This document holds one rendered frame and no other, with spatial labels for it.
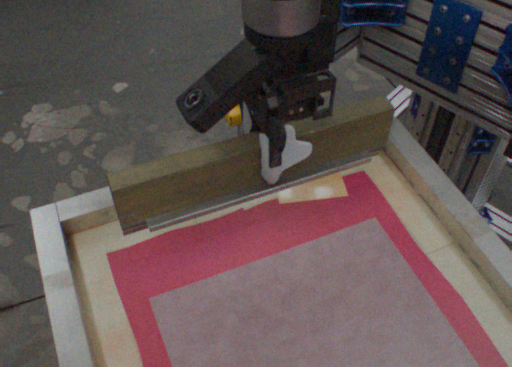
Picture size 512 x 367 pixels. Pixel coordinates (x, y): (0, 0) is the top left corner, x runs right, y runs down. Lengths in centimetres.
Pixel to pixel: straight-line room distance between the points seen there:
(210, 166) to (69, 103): 199
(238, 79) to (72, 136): 190
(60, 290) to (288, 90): 38
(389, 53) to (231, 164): 57
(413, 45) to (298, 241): 48
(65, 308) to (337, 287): 35
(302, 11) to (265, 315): 38
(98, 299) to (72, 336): 8
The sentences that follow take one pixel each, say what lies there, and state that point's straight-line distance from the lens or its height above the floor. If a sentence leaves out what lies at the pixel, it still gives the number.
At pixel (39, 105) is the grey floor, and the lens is 261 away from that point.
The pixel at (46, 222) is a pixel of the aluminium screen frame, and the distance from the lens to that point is 79.
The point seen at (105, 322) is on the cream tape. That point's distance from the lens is 72.
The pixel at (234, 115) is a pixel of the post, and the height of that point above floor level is 95.
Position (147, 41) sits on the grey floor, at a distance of 286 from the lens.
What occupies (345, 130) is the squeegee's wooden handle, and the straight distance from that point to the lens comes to 66.
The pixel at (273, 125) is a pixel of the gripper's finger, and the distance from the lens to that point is 55.
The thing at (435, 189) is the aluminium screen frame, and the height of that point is 99.
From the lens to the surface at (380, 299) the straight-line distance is 73.
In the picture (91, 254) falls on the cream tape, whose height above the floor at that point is 95.
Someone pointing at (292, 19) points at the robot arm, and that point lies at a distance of 49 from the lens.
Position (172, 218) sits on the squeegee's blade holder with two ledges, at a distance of 64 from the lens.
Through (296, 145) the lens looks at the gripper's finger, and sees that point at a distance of 62.
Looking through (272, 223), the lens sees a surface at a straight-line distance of 78.
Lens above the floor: 158
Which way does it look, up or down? 47 degrees down
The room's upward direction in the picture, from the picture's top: straight up
